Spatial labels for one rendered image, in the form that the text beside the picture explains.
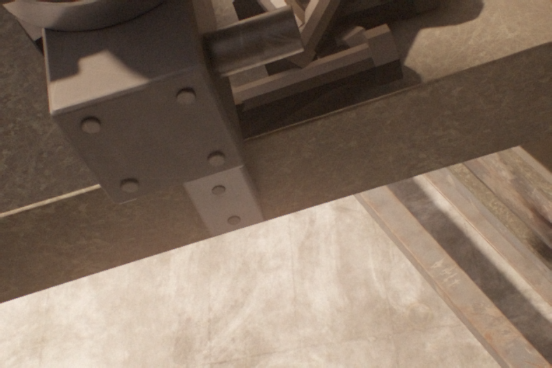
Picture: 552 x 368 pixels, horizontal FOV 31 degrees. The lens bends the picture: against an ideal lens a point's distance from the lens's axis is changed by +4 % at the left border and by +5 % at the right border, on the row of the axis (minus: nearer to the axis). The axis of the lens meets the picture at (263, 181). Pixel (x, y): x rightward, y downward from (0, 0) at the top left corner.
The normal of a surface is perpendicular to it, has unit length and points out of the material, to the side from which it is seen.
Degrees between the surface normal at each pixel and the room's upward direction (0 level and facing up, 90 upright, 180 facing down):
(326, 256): 0
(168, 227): 90
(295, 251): 0
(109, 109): 90
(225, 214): 90
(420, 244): 0
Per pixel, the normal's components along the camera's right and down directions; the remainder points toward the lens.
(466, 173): -0.25, -0.57
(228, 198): 0.18, 0.77
